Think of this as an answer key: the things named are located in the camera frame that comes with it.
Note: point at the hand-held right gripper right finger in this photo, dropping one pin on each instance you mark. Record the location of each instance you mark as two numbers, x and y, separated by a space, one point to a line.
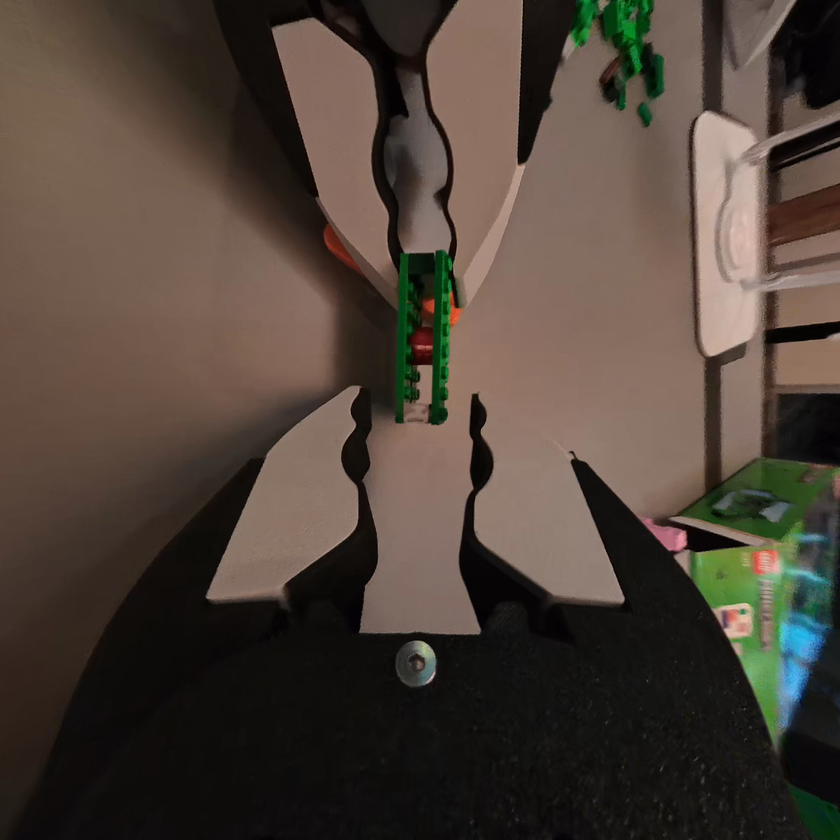
544 525

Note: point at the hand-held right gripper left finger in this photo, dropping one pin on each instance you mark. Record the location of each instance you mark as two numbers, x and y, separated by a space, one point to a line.
295 512

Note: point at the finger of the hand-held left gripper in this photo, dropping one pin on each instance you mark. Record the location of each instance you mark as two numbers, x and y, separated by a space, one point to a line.
479 118
328 131

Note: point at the green lego assembly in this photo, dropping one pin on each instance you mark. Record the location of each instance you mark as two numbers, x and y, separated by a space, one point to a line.
405 328

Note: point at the pink lego figure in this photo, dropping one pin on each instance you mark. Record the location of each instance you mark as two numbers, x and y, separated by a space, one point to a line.
666 535

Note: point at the pile of green lego bricks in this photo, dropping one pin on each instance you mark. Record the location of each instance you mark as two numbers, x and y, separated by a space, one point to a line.
630 46

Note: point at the green lego box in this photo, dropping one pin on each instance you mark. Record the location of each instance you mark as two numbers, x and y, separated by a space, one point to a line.
728 590

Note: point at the orange brick separator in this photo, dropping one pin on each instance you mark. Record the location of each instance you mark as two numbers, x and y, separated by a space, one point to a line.
341 253

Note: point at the white book stand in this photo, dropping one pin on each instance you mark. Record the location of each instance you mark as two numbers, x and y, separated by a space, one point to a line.
722 262

